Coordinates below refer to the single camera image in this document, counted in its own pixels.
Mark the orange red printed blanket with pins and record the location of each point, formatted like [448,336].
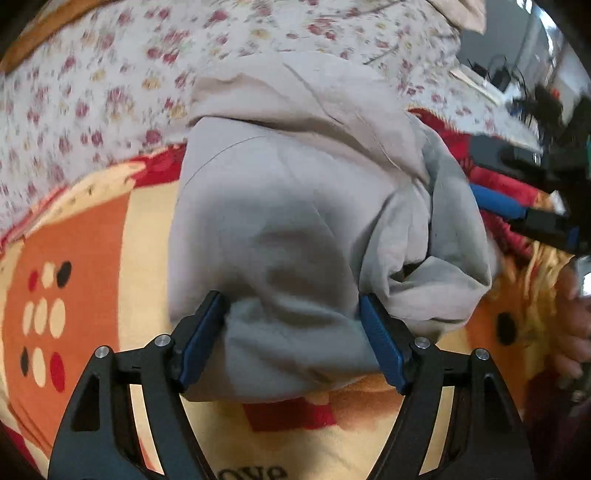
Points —
[83,230]

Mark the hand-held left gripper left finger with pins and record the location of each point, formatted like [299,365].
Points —
[203,337]

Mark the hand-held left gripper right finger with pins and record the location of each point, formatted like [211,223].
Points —
[385,341]

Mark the person's maroon clothing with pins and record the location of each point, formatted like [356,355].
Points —
[558,438]

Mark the person's right hand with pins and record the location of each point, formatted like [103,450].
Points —
[575,323]

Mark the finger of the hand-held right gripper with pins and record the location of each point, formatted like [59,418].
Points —
[498,202]
[498,154]

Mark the beige grey hoodie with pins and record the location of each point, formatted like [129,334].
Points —
[277,207]

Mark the beige cloth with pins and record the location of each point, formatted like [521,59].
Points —
[461,14]

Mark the floral bedsheet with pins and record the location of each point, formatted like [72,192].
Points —
[115,92]

